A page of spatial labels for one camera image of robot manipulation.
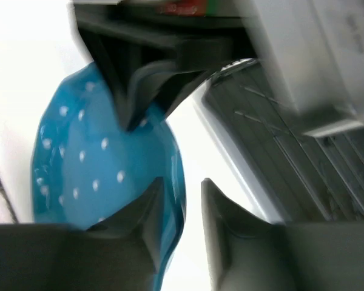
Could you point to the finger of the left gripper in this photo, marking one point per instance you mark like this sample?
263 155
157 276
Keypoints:
159 54

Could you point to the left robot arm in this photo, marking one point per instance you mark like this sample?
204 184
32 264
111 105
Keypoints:
311 52

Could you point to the blue dotted plate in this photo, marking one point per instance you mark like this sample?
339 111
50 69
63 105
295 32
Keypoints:
85 167

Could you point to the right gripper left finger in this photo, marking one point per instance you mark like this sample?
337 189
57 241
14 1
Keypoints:
123 252

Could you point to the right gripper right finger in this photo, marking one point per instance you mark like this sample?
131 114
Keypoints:
245 252

